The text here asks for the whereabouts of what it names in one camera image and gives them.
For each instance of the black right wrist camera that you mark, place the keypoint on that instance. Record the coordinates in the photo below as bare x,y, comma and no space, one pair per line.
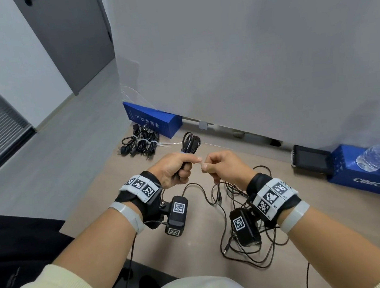
244,228

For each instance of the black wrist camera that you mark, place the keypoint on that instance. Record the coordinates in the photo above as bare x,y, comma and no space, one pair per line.
177,218
244,228

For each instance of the grey wristband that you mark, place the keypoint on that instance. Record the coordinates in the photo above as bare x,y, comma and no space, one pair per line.
294,217
128,217

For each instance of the grey right wristband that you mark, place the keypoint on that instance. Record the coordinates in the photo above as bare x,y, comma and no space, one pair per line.
294,217

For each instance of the person's right forearm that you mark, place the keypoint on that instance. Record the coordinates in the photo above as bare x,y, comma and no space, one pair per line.
339,251

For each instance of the blue rectangular box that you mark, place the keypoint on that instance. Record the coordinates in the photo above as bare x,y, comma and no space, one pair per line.
371,180

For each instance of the grey left wristband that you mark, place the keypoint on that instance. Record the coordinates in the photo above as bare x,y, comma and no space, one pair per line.
128,217

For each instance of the person's right hand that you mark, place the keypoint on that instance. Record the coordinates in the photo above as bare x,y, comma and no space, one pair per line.
228,168

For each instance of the blue triangular box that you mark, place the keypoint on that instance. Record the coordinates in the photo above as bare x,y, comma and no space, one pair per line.
155,120

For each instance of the person's left forearm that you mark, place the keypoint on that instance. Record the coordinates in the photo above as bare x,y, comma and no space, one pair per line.
93,258

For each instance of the grey door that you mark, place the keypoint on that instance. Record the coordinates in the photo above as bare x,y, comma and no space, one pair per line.
73,42

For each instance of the small black screen device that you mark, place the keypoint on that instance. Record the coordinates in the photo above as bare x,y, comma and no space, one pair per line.
310,160

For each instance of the grey desk clamp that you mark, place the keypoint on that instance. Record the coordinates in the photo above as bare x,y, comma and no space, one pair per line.
203,125

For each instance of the person's left hand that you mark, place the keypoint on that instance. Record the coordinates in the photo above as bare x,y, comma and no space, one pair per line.
172,167

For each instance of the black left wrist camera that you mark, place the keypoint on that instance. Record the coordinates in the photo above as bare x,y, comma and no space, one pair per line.
177,218

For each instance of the light wooden table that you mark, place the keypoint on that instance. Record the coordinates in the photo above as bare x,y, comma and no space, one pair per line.
325,200

